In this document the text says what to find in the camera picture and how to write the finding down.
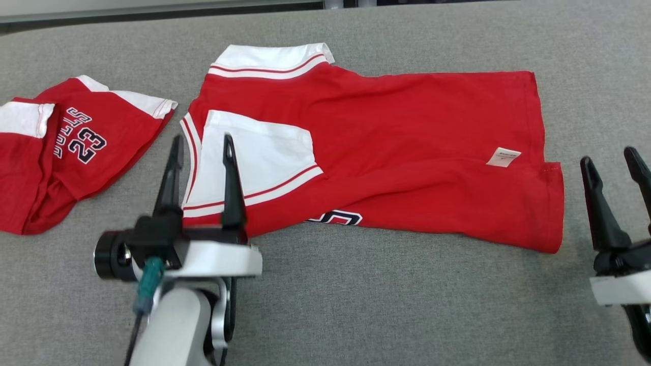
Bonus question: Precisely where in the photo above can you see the grey fabric sofa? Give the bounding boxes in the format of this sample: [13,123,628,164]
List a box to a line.
[0,0,651,366]

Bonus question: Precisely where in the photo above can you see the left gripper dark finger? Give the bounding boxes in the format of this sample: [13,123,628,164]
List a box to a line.
[221,133,248,229]
[153,134,185,219]

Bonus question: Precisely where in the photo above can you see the left camera cable teal plug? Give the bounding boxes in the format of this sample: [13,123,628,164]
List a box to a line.
[124,257,165,366]

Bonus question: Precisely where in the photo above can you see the red shorts with 23 print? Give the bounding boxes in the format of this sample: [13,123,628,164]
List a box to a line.
[0,75,179,236]

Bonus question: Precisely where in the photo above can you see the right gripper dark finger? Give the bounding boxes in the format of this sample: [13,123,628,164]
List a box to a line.
[580,156,633,251]
[624,146,651,235]

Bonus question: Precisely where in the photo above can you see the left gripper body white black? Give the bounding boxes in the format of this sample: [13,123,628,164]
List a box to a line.
[94,226,263,282]

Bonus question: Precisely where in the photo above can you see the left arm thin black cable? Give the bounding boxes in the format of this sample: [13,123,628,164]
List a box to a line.
[220,277,238,366]

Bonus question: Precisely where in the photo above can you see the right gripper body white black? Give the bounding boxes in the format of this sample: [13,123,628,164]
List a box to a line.
[589,238,651,307]

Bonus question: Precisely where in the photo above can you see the red white jersey shirt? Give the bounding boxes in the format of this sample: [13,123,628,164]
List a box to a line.
[179,43,565,254]

